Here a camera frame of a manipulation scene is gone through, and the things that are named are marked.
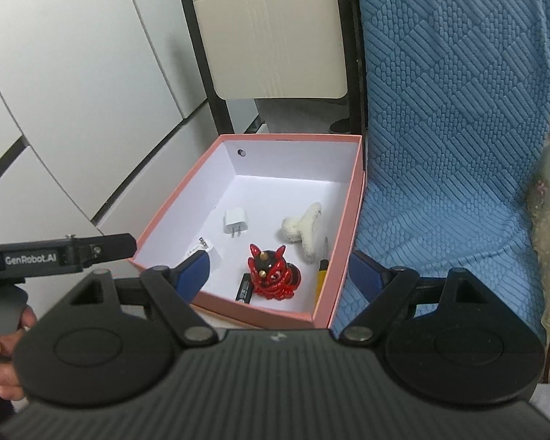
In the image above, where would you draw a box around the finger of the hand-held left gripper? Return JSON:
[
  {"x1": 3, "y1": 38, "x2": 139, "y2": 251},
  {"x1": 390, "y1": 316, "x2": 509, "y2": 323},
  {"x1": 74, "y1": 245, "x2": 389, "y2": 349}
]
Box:
[{"x1": 83, "y1": 233, "x2": 138, "y2": 268}]

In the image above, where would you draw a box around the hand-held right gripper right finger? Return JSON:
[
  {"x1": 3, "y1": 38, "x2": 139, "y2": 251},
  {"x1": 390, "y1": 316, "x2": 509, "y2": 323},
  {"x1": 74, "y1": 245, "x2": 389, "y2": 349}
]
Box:
[{"x1": 337, "y1": 251, "x2": 483, "y2": 345}]

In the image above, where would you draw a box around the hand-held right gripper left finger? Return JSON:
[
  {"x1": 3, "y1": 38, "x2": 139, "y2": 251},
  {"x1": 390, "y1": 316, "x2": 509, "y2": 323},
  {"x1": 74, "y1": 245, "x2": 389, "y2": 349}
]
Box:
[{"x1": 69, "y1": 251, "x2": 219, "y2": 345}]

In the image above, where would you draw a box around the white adapter with cable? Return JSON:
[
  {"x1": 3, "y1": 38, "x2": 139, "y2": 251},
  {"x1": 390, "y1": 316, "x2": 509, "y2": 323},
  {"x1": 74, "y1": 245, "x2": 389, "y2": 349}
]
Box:
[{"x1": 185, "y1": 235, "x2": 223, "y2": 280}]

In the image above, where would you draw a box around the yellow handle screwdriver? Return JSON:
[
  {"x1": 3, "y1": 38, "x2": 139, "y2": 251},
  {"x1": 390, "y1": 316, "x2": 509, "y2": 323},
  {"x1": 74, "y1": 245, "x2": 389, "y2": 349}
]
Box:
[{"x1": 314, "y1": 236, "x2": 330, "y2": 309}]

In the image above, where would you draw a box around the black rectangular battery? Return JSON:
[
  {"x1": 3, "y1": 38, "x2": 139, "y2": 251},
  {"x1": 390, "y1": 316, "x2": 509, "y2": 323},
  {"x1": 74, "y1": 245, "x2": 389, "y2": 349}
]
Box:
[{"x1": 235, "y1": 273, "x2": 256, "y2": 304}]

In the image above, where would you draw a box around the white charger plug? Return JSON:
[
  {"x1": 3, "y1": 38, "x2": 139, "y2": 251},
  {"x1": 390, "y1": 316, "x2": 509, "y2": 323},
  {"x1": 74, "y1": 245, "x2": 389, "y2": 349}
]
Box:
[{"x1": 224, "y1": 208, "x2": 248, "y2": 240}]

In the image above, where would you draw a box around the white fluffy hair claw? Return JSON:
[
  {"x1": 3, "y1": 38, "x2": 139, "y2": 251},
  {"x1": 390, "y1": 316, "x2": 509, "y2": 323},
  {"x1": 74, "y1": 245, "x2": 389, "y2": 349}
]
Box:
[{"x1": 281, "y1": 202, "x2": 323, "y2": 264}]

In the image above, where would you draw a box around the red demon figurine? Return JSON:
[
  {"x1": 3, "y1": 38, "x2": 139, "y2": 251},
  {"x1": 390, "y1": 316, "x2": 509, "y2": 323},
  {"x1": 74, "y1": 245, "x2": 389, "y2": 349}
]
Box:
[{"x1": 247, "y1": 244, "x2": 302, "y2": 301}]

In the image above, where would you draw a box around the pink cardboard box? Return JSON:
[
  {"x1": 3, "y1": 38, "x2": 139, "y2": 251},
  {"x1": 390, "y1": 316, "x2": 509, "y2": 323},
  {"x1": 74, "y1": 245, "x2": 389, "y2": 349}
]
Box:
[{"x1": 128, "y1": 134, "x2": 366, "y2": 329}]

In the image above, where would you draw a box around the person's left hand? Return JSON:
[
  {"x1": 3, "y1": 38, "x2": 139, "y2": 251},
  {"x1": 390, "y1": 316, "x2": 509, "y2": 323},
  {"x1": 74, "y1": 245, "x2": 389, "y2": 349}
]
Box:
[{"x1": 0, "y1": 306, "x2": 40, "y2": 405}]

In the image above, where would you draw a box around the white cabinet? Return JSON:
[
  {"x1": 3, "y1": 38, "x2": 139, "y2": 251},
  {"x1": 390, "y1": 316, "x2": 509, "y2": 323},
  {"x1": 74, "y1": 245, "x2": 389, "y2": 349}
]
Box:
[{"x1": 0, "y1": 0, "x2": 221, "y2": 257}]

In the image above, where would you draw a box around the blue quilted cover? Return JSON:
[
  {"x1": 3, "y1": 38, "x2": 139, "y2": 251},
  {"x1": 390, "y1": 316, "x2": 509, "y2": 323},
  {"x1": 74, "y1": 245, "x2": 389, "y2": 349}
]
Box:
[{"x1": 330, "y1": 0, "x2": 550, "y2": 335}]

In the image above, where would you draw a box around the black metal frame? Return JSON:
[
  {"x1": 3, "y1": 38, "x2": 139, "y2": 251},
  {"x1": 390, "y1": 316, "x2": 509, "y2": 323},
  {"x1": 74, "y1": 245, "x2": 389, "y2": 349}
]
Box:
[{"x1": 176, "y1": 0, "x2": 368, "y2": 166}]

